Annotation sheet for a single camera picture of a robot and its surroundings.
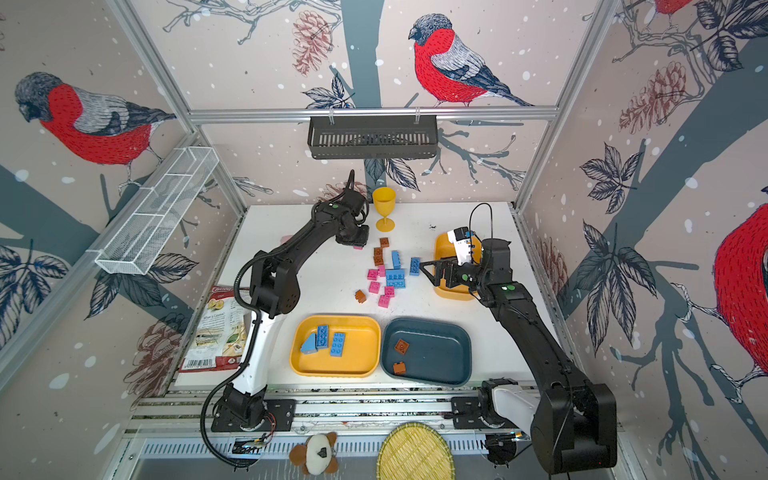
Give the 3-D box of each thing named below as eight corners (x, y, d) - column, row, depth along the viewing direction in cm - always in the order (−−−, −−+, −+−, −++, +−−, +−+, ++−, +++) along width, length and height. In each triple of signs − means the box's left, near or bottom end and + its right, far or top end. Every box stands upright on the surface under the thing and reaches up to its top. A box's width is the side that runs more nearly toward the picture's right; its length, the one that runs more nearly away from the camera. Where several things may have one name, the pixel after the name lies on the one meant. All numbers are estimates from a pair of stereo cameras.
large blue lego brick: (386, 287, 99) (386, 283, 97) (386, 273, 103) (386, 269, 101) (405, 287, 99) (405, 283, 97) (404, 273, 103) (405, 269, 101)
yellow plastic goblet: (374, 232, 114) (371, 204, 102) (375, 215, 120) (373, 187, 108) (396, 232, 114) (396, 204, 102) (396, 215, 120) (396, 187, 108)
